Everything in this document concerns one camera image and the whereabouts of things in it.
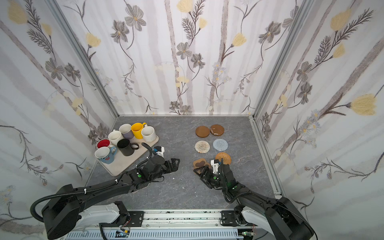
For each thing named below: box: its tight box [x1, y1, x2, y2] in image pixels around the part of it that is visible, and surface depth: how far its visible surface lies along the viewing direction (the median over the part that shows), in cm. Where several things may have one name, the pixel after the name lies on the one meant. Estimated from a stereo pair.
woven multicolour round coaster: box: [194, 140, 211, 154], surface depth 103 cm
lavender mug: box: [119, 123, 134, 140], surface depth 104 cm
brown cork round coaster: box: [195, 125, 210, 138], surface depth 113 cm
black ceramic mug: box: [117, 138, 139, 157], surface depth 96 cm
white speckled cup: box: [141, 124, 157, 142], surface depth 103 cm
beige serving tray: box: [99, 136, 159, 176], surface depth 97 cm
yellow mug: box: [131, 122, 147, 140], surface depth 103 cm
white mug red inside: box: [96, 138, 111, 149], surface depth 97 cm
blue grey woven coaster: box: [212, 138, 229, 152], surface depth 105 cm
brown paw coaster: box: [192, 158, 211, 174], surface depth 95 cm
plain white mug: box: [108, 129, 125, 146], surface depth 98 cm
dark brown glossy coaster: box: [210, 124, 225, 136], surface depth 113 cm
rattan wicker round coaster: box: [215, 152, 232, 165], surface depth 100 cm
